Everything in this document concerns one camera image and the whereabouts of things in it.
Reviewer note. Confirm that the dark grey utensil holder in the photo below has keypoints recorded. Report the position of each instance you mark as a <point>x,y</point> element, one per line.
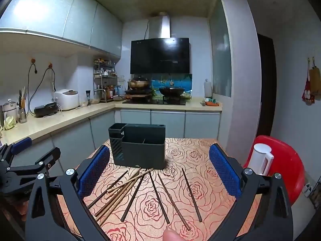
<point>140,150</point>

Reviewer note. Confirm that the frosted glass panel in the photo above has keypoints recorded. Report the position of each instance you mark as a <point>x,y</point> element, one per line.
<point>220,55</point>

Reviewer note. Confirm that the black pepper grinder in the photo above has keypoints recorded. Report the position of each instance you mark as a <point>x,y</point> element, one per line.
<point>88,98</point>

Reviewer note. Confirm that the red plastic chair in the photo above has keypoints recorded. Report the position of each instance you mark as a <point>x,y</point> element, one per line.
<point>288,170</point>

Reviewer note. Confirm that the white rice cooker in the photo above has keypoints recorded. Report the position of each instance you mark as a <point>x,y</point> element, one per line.
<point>66,100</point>

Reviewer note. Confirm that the metal spice rack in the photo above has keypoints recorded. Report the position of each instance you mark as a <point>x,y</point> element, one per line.
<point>104,75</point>

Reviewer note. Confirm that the light bamboo chopstick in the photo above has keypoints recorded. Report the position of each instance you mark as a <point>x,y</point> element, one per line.
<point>124,183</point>
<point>130,180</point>

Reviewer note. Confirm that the person's right hand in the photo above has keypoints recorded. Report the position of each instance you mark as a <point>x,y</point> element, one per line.
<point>172,234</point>

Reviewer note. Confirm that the black range hood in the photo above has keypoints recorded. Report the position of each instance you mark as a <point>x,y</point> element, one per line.
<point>160,55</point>

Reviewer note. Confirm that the hanging wooden board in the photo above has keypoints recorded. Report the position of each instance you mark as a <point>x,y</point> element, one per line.
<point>315,80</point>

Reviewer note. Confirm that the metal cup with utensils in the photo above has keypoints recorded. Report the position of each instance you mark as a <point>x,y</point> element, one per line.
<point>22,116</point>

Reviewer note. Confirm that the napa cabbage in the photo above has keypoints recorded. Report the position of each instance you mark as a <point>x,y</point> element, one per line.
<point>9,123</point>

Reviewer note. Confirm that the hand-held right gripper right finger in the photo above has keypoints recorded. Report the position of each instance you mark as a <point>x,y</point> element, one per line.
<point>223,173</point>

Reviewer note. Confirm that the black countertop appliance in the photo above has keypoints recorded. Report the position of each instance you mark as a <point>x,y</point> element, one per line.
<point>45,110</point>

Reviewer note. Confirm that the stainless steel pot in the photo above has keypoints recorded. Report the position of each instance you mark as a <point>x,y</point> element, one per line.
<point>9,110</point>

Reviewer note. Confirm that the grey upper cabinets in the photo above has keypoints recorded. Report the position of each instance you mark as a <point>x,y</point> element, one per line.
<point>75,12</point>

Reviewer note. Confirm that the black gas stove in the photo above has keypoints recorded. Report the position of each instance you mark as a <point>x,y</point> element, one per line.
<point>155,102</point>

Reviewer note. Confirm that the clay pot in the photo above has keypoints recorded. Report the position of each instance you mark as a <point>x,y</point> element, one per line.
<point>138,82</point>

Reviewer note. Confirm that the white plastic bottle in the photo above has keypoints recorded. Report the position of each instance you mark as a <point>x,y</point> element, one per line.
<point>208,89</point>

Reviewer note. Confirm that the brown wooden chopstick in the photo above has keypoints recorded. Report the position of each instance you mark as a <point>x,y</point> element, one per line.
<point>114,208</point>
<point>174,202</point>
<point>112,199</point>

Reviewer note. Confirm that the rose patterned tablecloth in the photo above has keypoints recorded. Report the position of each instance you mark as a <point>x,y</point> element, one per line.
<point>175,160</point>

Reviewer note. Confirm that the white kettle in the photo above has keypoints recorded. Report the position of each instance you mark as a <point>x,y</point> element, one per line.
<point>259,155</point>

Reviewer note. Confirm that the blue backsplash picture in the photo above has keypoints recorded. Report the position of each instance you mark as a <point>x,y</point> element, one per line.
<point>180,80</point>

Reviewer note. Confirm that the beige kitchen countertop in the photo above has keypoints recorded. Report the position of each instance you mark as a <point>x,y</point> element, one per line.
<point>75,113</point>

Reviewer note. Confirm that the red patterned hanging cloth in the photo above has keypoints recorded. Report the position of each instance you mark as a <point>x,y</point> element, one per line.
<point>307,93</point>

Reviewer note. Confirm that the black wok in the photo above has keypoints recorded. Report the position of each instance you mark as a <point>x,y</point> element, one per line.
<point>173,91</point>

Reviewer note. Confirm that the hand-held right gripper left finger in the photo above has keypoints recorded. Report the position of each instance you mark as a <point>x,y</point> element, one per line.
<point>94,173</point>

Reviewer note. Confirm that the dark door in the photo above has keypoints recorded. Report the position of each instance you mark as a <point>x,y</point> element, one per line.
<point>265,85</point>

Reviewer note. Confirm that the grey cabinets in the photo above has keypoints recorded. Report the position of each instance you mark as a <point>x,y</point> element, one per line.
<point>170,123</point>
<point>75,12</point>

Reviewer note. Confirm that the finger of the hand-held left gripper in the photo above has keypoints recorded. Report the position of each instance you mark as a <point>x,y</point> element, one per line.
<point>22,145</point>
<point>50,157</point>

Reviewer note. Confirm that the orange and green object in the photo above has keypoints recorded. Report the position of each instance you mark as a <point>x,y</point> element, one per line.
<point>212,103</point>

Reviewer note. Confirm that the grey lower cabinets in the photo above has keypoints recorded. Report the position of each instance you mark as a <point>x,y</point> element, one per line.
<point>170,123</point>

